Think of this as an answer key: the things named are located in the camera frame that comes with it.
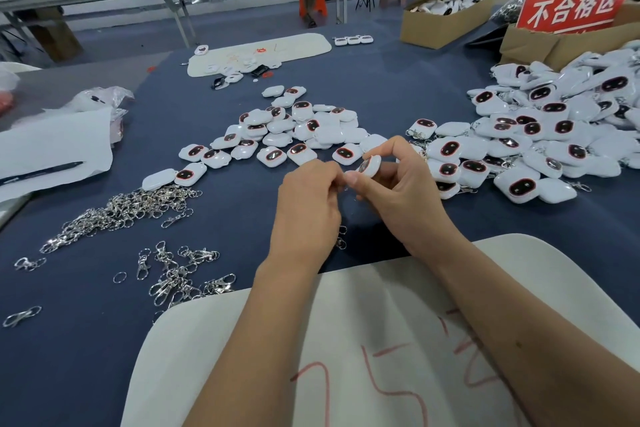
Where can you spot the person's left hand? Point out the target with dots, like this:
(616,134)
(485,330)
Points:
(305,217)

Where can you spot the person's right hand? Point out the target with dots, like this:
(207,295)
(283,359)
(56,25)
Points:
(405,197)

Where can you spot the white tag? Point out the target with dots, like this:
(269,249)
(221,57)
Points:
(371,166)

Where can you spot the person's left forearm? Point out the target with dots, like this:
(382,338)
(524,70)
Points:
(240,352)

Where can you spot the person's right forearm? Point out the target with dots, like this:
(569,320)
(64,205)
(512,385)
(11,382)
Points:
(535,332)

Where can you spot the white foam board red marks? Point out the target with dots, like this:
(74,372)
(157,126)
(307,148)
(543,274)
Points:
(400,332)

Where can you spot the small white plastic part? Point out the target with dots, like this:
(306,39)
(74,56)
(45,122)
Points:
(341,40)
(354,40)
(367,39)

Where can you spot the long white foam board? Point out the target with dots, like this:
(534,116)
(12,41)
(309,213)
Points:
(302,46)

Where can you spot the open cardboard box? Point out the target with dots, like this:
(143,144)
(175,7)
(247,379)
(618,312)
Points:
(438,29)

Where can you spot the flat brown cardboard box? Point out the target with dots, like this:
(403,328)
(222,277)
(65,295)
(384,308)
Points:
(540,46)

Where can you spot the red plastic stool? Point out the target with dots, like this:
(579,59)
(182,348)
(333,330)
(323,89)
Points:
(313,6)

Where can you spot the red sign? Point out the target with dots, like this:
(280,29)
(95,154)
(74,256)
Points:
(577,1)

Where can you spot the white paper sheet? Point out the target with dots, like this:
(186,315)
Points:
(50,144)

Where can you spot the black pen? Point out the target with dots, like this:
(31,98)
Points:
(40,173)

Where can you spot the orange bag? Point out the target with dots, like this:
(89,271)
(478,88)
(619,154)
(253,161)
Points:
(6,101)

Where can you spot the white plastic bag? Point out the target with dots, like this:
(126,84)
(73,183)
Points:
(15,69)

